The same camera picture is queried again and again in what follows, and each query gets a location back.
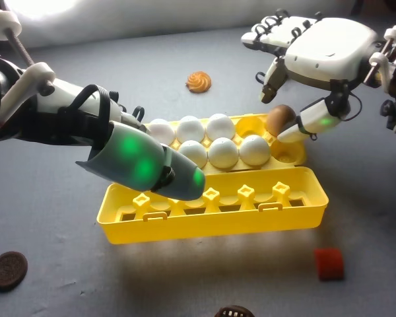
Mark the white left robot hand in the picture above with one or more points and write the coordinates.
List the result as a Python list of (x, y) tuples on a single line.
[(135, 158)]

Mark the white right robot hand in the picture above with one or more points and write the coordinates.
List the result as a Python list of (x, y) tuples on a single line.
[(333, 46)]

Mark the brown toy egg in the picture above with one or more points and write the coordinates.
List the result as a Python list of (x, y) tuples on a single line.
[(278, 116)]

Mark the yellow plastic egg box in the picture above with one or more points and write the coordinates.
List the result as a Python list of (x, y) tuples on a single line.
[(217, 224)]

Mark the orange swirl toy cookie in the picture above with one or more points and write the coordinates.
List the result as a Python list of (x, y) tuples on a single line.
[(199, 82)]

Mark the grey table cloth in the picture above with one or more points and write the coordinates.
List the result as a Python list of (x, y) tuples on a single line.
[(52, 231)]

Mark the white fabric backdrop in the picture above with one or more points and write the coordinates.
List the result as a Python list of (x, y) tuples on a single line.
[(151, 16)]

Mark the dark sandwich cookie toy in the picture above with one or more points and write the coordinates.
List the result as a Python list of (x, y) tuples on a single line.
[(8, 270)]

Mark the chocolate toy cake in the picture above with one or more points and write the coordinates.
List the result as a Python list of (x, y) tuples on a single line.
[(233, 312)]

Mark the red arch block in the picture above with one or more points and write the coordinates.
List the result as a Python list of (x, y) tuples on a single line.
[(329, 264)]

